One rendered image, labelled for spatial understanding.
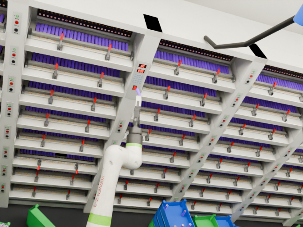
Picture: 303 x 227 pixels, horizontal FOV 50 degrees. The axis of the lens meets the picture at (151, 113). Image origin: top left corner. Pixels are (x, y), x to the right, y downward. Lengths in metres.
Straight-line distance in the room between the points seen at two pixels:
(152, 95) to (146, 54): 0.32
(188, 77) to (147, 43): 0.36
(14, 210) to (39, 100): 1.13
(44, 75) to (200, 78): 0.95
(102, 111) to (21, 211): 1.19
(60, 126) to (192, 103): 0.89
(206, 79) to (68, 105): 0.89
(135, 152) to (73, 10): 0.81
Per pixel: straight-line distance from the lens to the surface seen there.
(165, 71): 2.02
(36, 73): 2.02
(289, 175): 3.18
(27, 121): 2.26
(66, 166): 2.55
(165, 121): 2.27
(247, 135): 2.58
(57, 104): 2.13
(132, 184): 2.80
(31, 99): 2.13
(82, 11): 1.80
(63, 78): 2.02
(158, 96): 2.13
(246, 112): 2.43
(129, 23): 1.83
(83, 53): 1.92
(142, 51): 1.90
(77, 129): 2.27
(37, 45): 1.91
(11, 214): 2.93
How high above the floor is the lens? 2.47
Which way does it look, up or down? 36 degrees down
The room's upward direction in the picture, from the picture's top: 23 degrees clockwise
